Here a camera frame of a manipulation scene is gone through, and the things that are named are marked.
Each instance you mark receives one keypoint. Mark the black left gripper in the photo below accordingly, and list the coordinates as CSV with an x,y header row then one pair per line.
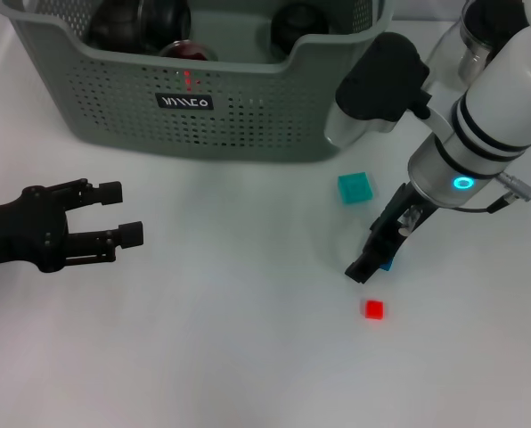
x,y
20,232

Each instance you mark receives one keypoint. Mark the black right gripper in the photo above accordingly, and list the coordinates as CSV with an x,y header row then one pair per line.
x,y
388,232

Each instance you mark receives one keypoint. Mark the blue square brick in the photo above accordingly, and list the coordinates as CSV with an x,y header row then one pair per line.
x,y
387,266

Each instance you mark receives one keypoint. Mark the red square brick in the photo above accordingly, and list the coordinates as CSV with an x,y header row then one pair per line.
x,y
374,309

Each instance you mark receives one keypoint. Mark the teal square brick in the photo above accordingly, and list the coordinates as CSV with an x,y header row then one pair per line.
x,y
356,188

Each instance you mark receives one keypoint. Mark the orange-red brick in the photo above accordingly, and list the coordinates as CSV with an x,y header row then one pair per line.
x,y
183,51

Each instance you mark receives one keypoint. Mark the glass teacup black base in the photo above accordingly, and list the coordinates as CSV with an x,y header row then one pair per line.
x,y
207,52
299,27
167,22
114,27

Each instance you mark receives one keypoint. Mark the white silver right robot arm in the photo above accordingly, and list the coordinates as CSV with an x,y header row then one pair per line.
x,y
492,111

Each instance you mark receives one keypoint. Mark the grey perforated storage bin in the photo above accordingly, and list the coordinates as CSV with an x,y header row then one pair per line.
x,y
114,111

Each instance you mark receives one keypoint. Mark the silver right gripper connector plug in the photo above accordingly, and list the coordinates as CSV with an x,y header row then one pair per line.
x,y
407,221

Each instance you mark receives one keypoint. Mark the black right wrist camera housing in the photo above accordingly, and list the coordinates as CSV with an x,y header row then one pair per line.
x,y
381,84

